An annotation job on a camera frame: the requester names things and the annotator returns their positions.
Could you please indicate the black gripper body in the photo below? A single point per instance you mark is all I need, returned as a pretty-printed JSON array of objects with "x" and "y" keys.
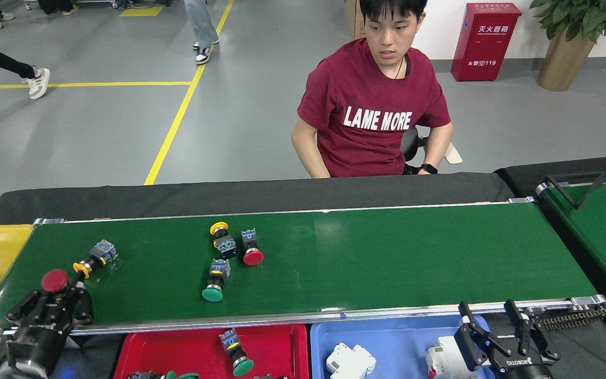
[
  {"x": 34, "y": 347},
  {"x": 524, "y": 368}
]

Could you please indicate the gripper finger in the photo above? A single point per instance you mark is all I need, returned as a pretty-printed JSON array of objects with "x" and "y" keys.
[
  {"x": 79, "y": 308},
  {"x": 539, "y": 339},
  {"x": 27, "y": 310},
  {"x": 474, "y": 347}
]

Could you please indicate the white circuit breaker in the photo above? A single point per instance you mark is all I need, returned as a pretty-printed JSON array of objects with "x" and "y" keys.
[
  {"x": 442, "y": 360},
  {"x": 350, "y": 362}
]

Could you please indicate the red mushroom button switch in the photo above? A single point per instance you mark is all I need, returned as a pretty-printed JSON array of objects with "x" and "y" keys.
[
  {"x": 54, "y": 280},
  {"x": 253, "y": 257}
]

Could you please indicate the green push button switch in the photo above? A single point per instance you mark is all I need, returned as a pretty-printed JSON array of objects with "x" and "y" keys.
[
  {"x": 212, "y": 293},
  {"x": 188, "y": 376},
  {"x": 243, "y": 367},
  {"x": 145, "y": 375}
]

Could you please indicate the person's right forearm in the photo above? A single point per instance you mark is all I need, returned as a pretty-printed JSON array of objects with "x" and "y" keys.
[{"x": 308, "y": 154}]

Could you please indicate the person's left forearm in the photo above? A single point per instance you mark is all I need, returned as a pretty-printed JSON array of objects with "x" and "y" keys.
[{"x": 438, "y": 143}]

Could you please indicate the yellow plastic tray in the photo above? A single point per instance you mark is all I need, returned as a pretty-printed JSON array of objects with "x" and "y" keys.
[{"x": 3, "y": 252}]

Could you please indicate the blue plastic tray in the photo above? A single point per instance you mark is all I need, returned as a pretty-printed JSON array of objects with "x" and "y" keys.
[{"x": 397, "y": 342}]

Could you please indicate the red plastic tray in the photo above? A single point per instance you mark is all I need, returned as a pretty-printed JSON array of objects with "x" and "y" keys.
[{"x": 177, "y": 350}]

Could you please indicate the short green conveyor belt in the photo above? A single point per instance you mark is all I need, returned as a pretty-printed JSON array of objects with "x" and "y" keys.
[{"x": 605, "y": 234}]

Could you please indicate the long green conveyor belt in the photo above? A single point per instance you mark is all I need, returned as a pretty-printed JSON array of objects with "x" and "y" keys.
[{"x": 387, "y": 252}]

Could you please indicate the small black table cloth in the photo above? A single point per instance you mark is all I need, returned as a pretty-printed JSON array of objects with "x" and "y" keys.
[{"x": 516, "y": 175}]

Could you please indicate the black wrist watch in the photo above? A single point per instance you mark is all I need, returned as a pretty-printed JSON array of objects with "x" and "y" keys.
[{"x": 428, "y": 169}]

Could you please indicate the large black table cloth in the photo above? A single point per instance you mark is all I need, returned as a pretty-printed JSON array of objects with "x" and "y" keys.
[{"x": 229, "y": 192}]

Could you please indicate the grey office chair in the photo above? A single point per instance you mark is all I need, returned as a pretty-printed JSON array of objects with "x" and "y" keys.
[{"x": 410, "y": 143}]

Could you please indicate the gold plant pot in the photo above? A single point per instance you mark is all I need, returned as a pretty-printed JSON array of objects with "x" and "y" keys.
[{"x": 563, "y": 63}]

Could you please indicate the red fire extinguisher box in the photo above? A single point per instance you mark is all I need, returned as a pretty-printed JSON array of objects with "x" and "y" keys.
[{"x": 484, "y": 47}]

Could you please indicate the green leafy plant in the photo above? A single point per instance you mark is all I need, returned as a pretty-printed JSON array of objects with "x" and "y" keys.
[{"x": 584, "y": 16}]

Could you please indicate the brown cardboard box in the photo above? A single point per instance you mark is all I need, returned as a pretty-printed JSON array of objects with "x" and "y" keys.
[{"x": 354, "y": 20}]

